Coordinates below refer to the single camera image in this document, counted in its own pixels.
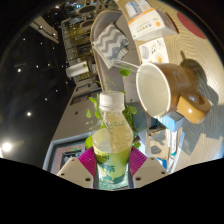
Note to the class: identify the window with festive stickers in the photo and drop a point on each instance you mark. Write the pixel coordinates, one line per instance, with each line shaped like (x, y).
(66, 153)

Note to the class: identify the grey chevron cushion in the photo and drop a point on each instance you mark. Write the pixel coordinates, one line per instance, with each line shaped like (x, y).
(110, 43)

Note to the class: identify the white box with orange print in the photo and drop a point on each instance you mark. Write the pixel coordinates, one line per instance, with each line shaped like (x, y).
(150, 26)

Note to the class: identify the blue-white packet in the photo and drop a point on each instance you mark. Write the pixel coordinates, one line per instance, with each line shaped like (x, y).
(136, 7)

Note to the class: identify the clear plastic stirrer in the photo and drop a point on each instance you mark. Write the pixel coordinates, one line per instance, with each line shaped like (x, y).
(128, 65)

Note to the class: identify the white tube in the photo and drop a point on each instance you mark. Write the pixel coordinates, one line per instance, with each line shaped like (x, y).
(173, 143)

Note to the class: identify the yellow-brown ceramic mug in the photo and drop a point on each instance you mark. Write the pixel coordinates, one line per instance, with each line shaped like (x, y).
(180, 83)

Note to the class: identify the small blue-white carton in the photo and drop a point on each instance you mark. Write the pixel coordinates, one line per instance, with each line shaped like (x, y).
(171, 121)

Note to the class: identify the group of ceiling lights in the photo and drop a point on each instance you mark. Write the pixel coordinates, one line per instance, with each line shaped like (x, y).
(6, 146)

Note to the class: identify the white printed leaflet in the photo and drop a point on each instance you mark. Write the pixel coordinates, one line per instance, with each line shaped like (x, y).
(153, 50)

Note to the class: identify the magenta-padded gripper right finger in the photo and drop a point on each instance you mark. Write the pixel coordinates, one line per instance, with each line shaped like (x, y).
(146, 170)

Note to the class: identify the brown paper card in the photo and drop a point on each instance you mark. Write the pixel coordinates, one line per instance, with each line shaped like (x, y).
(156, 145)

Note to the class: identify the green potted plant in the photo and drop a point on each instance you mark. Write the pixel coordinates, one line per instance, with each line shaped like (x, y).
(131, 115)

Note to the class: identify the green-label clear drink bottle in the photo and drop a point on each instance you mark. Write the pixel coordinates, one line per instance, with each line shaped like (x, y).
(111, 156)

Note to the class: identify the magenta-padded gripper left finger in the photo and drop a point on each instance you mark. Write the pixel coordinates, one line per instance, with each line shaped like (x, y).
(77, 170)

